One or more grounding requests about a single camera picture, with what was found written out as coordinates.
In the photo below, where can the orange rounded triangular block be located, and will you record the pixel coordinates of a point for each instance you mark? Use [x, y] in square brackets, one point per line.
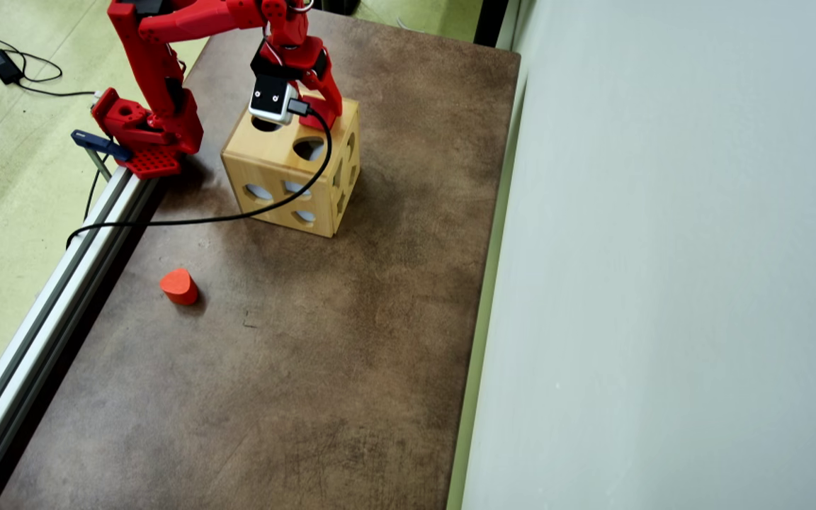
[178, 287]

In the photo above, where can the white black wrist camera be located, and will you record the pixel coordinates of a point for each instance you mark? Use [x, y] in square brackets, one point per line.
[270, 95]

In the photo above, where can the black power adapter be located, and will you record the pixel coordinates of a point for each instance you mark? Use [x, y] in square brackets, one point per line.
[3, 65]

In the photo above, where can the red robot arm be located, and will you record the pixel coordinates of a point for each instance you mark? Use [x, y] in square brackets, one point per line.
[160, 78]

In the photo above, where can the dark vertical post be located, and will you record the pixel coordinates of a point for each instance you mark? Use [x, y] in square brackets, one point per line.
[491, 21]

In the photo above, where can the black base object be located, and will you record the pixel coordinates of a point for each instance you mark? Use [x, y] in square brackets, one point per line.
[335, 6]

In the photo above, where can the aluminium profile rail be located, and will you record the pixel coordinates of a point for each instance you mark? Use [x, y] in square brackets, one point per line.
[40, 319]

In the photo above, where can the blue clamp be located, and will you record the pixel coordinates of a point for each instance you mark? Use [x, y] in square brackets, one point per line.
[100, 144]

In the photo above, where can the wooden shape sorter box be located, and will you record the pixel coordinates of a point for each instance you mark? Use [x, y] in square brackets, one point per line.
[266, 166]

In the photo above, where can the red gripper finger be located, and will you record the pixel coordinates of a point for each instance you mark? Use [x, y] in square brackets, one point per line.
[331, 106]

